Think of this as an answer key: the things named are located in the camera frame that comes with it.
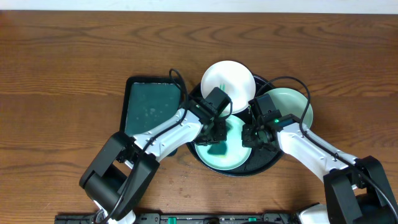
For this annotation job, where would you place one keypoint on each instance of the black base rail, green buttons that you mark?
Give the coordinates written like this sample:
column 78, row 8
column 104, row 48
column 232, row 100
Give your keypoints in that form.
column 155, row 218

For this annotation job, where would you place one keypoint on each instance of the rectangular black soapy water tray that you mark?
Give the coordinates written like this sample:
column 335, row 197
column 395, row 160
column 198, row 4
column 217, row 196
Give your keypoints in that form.
column 148, row 102

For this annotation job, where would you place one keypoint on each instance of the green and yellow sponge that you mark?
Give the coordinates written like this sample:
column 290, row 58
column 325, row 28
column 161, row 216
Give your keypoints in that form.
column 219, row 149

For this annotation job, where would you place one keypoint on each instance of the round black tray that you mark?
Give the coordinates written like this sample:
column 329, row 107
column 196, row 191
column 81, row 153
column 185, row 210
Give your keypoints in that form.
column 259, row 160

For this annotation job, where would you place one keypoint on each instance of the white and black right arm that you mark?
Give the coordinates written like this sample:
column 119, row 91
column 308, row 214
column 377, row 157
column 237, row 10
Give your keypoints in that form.
column 356, row 189

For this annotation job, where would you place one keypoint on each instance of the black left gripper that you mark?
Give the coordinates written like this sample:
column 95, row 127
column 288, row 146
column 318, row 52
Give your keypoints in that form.
column 216, row 134

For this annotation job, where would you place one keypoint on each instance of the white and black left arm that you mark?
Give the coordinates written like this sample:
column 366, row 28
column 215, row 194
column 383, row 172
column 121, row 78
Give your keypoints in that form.
column 121, row 172

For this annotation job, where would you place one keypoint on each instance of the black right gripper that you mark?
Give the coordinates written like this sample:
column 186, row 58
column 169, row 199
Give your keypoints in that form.
column 246, row 139

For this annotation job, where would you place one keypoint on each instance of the white plate, green smear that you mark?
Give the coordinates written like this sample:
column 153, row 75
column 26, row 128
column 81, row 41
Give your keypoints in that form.
column 234, row 79

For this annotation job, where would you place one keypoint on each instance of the pale green plate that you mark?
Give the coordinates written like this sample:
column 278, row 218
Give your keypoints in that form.
column 293, row 107
column 236, row 154

